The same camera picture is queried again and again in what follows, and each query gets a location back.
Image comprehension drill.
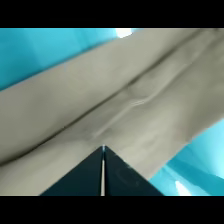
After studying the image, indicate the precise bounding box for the beige garment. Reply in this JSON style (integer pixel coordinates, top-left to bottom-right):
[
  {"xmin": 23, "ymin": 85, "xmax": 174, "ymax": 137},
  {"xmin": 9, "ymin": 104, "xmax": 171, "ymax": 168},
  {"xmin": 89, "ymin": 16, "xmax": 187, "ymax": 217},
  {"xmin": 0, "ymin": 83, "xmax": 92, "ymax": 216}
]
[{"xmin": 0, "ymin": 27, "xmax": 224, "ymax": 197}]

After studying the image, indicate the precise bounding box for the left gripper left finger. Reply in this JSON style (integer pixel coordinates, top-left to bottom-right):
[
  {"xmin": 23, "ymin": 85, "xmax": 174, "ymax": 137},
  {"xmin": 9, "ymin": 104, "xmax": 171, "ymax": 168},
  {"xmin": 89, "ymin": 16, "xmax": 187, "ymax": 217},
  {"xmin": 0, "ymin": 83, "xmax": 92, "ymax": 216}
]
[{"xmin": 40, "ymin": 145, "xmax": 103, "ymax": 197}]

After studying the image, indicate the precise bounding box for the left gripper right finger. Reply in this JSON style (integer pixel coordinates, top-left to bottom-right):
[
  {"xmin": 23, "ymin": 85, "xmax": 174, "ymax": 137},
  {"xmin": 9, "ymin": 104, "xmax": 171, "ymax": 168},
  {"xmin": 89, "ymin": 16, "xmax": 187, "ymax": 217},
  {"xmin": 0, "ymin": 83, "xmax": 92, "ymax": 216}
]
[{"xmin": 104, "ymin": 145, "xmax": 165, "ymax": 197}]

